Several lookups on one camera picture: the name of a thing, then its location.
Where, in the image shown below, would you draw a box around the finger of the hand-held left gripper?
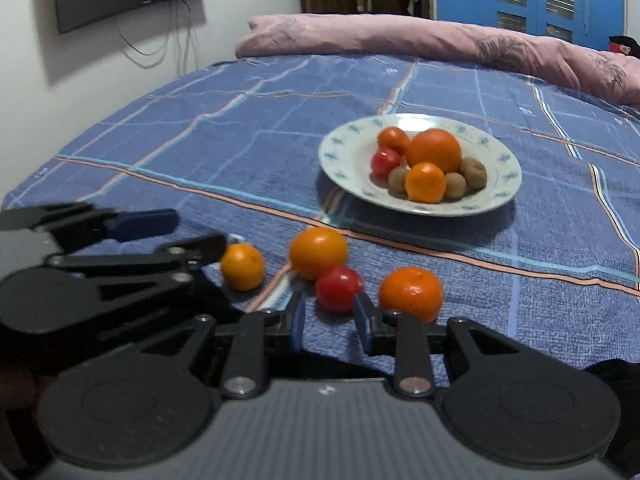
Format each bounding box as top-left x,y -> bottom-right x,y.
0,203 -> 179,254
46,232 -> 229,285

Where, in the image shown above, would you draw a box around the blue checked bed sheet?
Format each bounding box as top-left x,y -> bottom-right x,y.
0,54 -> 640,377

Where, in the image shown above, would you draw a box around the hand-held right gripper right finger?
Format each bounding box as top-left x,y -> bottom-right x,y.
352,291 -> 527,402

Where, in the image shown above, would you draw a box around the red and black bag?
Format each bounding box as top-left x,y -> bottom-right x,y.
608,35 -> 640,59

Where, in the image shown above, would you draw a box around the large orange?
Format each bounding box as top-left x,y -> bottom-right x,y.
405,128 -> 463,174

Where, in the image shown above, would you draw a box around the red tomato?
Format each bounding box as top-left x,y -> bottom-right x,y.
315,266 -> 365,314
370,148 -> 403,178

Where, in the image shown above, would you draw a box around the pink quilt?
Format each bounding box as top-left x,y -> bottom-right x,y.
234,13 -> 640,107

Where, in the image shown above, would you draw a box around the small mandarin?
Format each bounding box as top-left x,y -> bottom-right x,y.
220,243 -> 267,292

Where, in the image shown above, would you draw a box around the hanging television cables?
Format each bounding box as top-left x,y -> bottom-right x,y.
116,0 -> 200,69

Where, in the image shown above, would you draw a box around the black knitted cloth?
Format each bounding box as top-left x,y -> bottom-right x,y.
300,347 -> 640,466

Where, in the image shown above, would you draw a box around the white floral-rim plate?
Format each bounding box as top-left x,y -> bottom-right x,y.
318,113 -> 523,218

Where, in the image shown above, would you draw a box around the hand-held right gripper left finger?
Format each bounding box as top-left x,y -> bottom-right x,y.
134,290 -> 307,402

